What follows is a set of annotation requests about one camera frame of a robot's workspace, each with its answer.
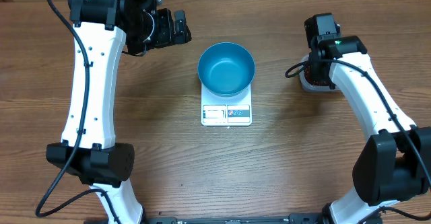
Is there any teal metal bowl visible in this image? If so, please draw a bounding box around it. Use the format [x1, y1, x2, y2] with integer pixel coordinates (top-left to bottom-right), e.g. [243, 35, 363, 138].
[197, 42, 256, 97]

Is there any clear container of red beans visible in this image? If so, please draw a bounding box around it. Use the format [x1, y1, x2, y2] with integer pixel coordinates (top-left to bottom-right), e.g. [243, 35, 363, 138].
[299, 68, 340, 93]

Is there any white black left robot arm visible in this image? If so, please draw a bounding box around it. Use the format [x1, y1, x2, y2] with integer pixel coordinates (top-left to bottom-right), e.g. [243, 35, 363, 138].
[46, 0, 191, 223]

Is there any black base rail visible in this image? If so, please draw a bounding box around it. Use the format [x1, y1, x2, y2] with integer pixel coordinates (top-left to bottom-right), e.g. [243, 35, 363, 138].
[141, 213, 329, 224]

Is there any white digital kitchen scale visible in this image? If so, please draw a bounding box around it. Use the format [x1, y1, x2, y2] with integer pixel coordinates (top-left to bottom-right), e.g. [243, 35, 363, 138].
[201, 85, 253, 127]

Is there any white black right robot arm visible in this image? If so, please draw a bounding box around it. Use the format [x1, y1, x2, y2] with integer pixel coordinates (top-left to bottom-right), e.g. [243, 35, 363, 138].
[300, 13, 430, 223]

